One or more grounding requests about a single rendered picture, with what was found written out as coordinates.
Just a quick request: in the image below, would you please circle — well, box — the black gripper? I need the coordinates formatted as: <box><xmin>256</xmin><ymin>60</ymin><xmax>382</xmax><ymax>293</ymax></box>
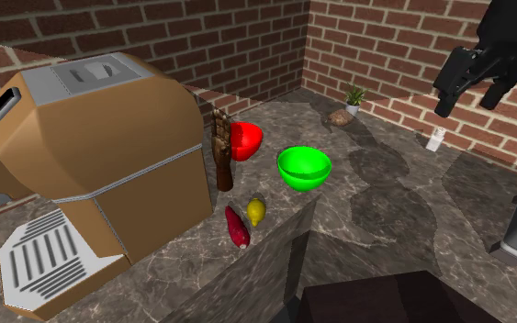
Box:
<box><xmin>432</xmin><ymin>0</ymin><xmax>517</xmax><ymax>118</ymax></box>

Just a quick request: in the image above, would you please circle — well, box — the white salt shaker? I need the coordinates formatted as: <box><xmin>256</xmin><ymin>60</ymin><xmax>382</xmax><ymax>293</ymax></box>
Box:
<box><xmin>425</xmin><ymin>127</ymin><xmax>447</xmax><ymax>152</ymax></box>

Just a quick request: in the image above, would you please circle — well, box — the small potted plant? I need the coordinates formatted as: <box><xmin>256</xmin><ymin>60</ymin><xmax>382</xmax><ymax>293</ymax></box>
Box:
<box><xmin>343</xmin><ymin>83</ymin><xmax>368</xmax><ymax>117</ymax></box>

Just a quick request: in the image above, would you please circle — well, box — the green bowl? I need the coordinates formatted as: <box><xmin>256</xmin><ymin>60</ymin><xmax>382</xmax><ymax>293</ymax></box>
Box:
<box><xmin>276</xmin><ymin>145</ymin><xmax>333</xmax><ymax>194</ymax></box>

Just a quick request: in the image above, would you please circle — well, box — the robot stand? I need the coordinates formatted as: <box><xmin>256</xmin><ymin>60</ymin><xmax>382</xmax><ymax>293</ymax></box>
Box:
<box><xmin>294</xmin><ymin>270</ymin><xmax>503</xmax><ymax>323</ymax></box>

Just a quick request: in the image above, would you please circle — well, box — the red bowl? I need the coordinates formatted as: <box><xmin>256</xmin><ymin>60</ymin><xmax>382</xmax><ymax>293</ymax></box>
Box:
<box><xmin>230</xmin><ymin>121</ymin><xmax>264</xmax><ymax>162</ymax></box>

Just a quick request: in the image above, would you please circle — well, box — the yellow lemon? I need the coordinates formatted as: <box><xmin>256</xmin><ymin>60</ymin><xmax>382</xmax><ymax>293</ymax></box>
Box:
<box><xmin>245</xmin><ymin>197</ymin><xmax>267</xmax><ymax>228</ymax></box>

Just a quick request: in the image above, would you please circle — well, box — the wooden hand figure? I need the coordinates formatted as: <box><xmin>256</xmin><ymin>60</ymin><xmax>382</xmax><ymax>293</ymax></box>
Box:
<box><xmin>210</xmin><ymin>108</ymin><xmax>235</xmax><ymax>193</ymax></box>

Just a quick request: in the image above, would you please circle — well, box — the red sweet potato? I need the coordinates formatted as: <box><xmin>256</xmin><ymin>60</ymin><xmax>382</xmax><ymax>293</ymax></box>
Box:
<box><xmin>224</xmin><ymin>205</ymin><xmax>252</xmax><ymax>251</ymax></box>

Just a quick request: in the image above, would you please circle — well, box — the brown and grey coffee machine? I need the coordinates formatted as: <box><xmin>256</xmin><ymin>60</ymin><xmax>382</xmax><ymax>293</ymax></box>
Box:
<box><xmin>0</xmin><ymin>50</ymin><xmax>215</xmax><ymax>322</ymax></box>

